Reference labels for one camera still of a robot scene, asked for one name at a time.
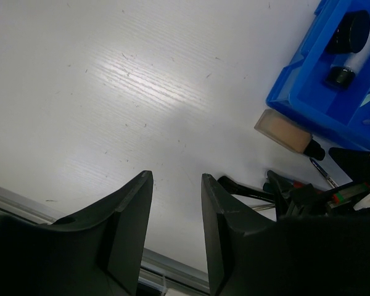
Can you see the clear tube black cap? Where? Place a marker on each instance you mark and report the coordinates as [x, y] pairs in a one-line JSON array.
[[345, 67]]

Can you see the green spatula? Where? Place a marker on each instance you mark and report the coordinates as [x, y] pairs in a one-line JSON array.
[[366, 100]]

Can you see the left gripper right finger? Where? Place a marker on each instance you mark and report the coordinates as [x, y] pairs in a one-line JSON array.
[[249, 254]]

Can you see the blue compartment tray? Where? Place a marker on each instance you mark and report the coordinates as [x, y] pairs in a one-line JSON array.
[[325, 85]]

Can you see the aluminium rail front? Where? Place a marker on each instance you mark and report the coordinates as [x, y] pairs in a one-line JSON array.
[[159, 272]]

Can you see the black makeup brush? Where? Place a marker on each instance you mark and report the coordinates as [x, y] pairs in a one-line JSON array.
[[237, 189]]

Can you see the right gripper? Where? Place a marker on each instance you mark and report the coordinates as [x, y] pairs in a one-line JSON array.
[[351, 199]]

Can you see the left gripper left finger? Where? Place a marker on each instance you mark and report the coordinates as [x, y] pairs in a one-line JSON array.
[[94, 251]]

